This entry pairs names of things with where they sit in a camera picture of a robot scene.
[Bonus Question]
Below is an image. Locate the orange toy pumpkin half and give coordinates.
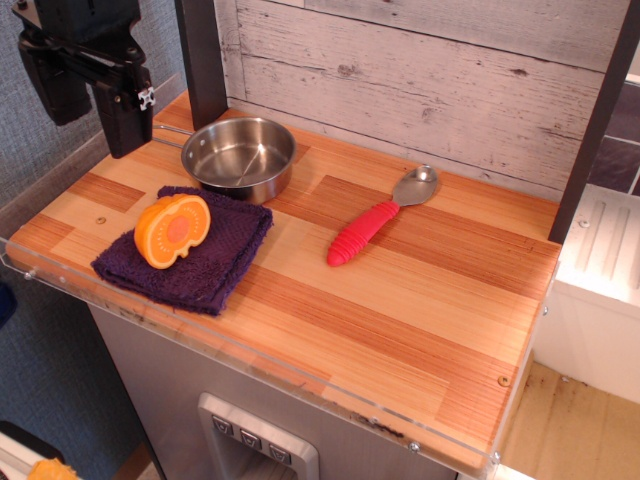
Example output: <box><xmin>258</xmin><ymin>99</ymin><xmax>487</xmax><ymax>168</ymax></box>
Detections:
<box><xmin>134</xmin><ymin>194</ymin><xmax>211</xmax><ymax>269</ymax></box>

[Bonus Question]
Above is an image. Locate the stainless steel pan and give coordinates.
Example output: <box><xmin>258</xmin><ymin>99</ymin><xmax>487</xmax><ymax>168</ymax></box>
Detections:
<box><xmin>154</xmin><ymin>117</ymin><xmax>297</xmax><ymax>204</ymax></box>

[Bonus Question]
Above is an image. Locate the silver dispenser panel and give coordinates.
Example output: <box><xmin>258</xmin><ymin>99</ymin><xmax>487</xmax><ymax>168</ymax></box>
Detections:
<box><xmin>198</xmin><ymin>392</ymin><xmax>320</xmax><ymax>479</ymax></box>

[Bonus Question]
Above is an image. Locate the purple folded towel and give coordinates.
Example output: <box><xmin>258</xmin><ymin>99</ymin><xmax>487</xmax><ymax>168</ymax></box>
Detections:
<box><xmin>92</xmin><ymin>186</ymin><xmax>273</xmax><ymax>316</ymax></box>

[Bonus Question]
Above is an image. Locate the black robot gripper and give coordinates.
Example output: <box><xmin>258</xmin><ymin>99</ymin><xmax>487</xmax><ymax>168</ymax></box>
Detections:
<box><xmin>11</xmin><ymin>1</ymin><xmax>153</xmax><ymax>158</ymax></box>

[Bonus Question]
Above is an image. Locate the dark wooden post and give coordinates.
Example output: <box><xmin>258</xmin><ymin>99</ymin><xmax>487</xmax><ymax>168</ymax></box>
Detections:
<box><xmin>174</xmin><ymin>0</ymin><xmax>228</xmax><ymax>129</ymax></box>
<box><xmin>548</xmin><ymin>0</ymin><xmax>639</xmax><ymax>244</ymax></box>

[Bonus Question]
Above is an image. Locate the right dark wooden post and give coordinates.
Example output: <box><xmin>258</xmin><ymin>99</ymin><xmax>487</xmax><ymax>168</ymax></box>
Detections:
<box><xmin>548</xmin><ymin>0</ymin><xmax>639</xmax><ymax>244</ymax></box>

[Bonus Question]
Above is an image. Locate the yellow object bottom left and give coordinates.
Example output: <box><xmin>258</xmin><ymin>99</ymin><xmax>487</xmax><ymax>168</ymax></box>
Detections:
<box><xmin>27</xmin><ymin>459</ymin><xmax>79</xmax><ymax>480</ymax></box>

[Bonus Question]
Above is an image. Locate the red handled metal spoon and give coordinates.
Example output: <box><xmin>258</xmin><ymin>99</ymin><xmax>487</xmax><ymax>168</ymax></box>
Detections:
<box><xmin>326</xmin><ymin>165</ymin><xmax>439</xmax><ymax>267</ymax></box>

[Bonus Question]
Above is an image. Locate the left dark wooden post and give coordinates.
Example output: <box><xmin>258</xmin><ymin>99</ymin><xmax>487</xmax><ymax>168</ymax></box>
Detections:
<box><xmin>174</xmin><ymin>0</ymin><xmax>228</xmax><ymax>129</ymax></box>

